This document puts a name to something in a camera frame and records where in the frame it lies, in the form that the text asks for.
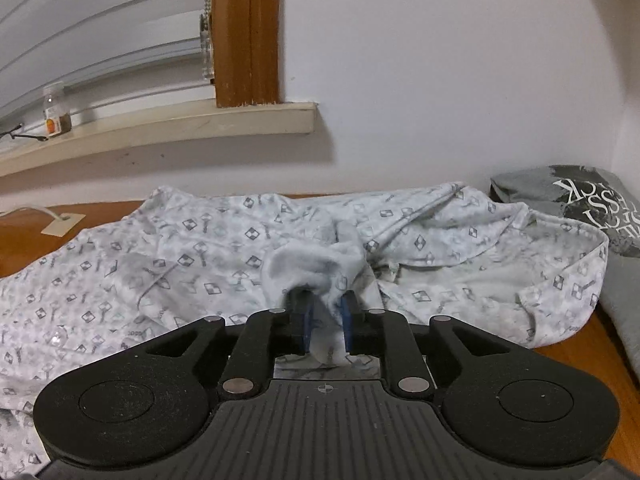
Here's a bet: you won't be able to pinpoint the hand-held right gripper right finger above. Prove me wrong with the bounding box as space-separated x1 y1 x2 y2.
340 293 527 402

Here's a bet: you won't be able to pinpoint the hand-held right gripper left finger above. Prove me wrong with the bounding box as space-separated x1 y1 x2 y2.
122 293 315 402

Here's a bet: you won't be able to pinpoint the white patterned shirt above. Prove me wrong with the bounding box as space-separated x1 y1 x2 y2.
0 182 611 480

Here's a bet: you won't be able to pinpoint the grey printed cloth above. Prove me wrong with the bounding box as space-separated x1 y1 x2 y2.
490 164 640 376

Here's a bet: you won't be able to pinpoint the beige window sill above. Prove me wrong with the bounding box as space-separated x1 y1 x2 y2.
0 101 319 177

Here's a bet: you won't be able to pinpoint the small bottle orange label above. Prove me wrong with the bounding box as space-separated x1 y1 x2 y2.
42 82 72 137

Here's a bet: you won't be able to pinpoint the black eyeglasses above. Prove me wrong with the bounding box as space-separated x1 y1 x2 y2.
0 122 49 142

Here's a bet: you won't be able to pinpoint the white window blind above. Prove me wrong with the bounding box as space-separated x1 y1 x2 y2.
0 0 217 126

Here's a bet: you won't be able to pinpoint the wooden window frame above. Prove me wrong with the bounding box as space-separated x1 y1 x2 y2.
207 0 281 108

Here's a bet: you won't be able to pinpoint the blind cord weight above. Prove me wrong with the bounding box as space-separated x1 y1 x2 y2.
199 0 216 81

